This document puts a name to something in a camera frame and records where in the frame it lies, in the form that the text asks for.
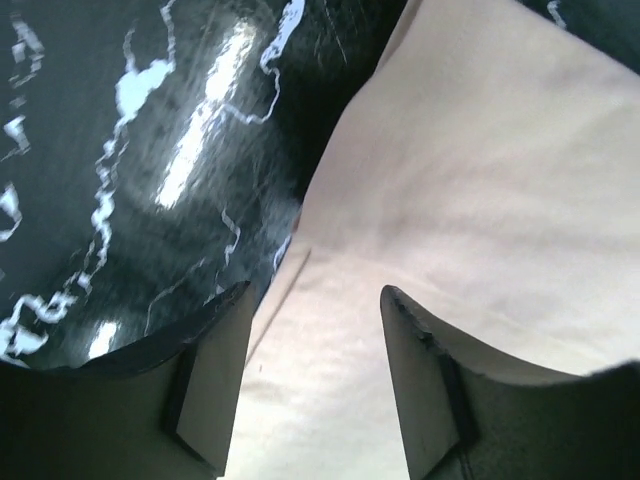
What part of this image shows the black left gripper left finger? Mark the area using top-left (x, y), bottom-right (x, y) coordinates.
top-left (1, 282), bottom-right (255, 479)

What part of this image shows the beige t shirt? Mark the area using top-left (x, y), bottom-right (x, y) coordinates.
top-left (226, 1), bottom-right (639, 479)

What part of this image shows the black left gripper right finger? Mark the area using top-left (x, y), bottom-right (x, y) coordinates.
top-left (380, 286), bottom-right (639, 480)

